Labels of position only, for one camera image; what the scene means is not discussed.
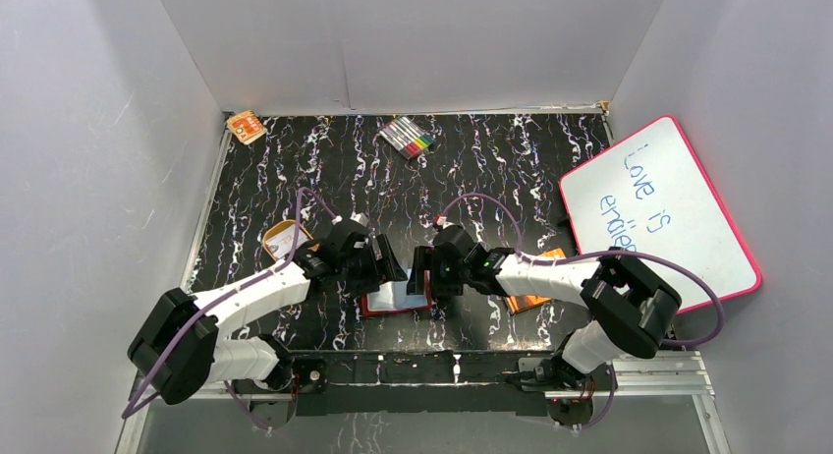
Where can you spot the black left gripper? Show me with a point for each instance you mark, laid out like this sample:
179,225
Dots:
382,263

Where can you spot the pack of coloured markers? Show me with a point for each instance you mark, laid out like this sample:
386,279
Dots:
409,139

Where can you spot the pink framed whiteboard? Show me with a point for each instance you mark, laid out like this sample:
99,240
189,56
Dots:
649,193

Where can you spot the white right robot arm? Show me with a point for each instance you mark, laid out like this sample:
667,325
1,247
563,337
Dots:
630,306

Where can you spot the silver VIP card stack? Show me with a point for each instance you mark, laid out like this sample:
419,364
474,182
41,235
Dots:
279,245

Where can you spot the red leather card holder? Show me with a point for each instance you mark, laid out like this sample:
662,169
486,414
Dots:
393,297

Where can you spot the orange paperback book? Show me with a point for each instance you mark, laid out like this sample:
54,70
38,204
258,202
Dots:
518,304

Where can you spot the small orange card box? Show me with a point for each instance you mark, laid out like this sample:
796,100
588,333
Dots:
246,127

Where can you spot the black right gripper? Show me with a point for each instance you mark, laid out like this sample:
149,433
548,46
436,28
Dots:
440,289

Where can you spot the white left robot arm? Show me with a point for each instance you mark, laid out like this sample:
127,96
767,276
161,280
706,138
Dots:
186,341

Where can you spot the black aluminium base frame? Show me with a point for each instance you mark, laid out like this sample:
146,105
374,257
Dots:
328,383

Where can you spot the yellow oval tray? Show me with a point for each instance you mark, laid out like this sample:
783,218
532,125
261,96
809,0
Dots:
303,234

